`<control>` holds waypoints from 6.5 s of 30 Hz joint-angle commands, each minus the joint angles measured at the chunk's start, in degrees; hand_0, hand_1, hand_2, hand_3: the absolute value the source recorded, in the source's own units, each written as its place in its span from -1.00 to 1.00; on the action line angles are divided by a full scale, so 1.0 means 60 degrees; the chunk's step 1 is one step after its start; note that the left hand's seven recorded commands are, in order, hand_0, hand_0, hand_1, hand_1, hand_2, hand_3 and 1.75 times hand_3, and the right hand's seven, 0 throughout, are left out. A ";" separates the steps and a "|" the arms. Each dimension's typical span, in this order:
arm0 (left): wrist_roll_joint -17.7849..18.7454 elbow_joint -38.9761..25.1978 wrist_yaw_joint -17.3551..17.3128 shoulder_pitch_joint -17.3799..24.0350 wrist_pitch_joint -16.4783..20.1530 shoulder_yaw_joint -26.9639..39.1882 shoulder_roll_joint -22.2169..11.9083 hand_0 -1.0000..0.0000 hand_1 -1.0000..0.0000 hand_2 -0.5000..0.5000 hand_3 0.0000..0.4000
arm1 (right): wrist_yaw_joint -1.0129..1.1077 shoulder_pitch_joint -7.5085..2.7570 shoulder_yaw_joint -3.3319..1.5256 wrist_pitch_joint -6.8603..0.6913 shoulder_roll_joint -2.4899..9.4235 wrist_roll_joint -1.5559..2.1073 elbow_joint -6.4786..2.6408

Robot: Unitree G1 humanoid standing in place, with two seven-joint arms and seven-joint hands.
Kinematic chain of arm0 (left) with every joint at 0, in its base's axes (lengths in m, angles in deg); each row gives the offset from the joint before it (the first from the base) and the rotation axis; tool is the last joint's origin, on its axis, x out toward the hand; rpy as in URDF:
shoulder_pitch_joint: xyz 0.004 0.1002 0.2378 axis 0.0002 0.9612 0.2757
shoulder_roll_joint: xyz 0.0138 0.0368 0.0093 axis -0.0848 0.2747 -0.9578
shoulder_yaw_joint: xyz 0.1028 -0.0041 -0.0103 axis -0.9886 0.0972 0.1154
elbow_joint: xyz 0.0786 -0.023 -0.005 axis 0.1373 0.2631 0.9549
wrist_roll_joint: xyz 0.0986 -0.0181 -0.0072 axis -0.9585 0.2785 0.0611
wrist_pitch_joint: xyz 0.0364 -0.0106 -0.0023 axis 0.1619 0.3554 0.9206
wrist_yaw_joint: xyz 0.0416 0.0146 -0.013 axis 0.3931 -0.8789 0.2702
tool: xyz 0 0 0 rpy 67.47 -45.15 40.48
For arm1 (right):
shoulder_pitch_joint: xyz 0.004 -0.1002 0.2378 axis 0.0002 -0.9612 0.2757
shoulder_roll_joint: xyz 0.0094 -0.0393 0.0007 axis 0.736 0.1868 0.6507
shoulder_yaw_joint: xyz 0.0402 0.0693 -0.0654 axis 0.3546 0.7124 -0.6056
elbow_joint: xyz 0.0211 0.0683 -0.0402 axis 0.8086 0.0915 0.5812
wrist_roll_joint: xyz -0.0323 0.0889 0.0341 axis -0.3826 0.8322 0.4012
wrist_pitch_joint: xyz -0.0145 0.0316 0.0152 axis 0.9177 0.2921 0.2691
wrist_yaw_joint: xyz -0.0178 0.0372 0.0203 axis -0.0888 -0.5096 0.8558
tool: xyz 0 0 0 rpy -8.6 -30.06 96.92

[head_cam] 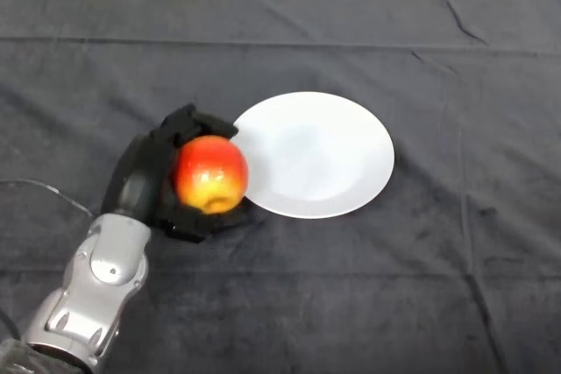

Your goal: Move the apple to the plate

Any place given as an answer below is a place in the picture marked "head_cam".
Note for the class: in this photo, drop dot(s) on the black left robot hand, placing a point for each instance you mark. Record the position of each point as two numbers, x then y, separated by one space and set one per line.
146 172

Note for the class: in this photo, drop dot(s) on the red and yellow apple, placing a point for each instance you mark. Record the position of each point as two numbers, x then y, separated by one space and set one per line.
210 172

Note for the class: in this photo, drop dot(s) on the black table cloth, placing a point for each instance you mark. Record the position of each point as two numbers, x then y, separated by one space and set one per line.
438 282

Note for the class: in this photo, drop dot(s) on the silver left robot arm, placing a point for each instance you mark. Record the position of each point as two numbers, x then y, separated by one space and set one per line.
94 282

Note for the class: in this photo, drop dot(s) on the white round plate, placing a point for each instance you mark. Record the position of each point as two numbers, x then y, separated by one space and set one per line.
320 159

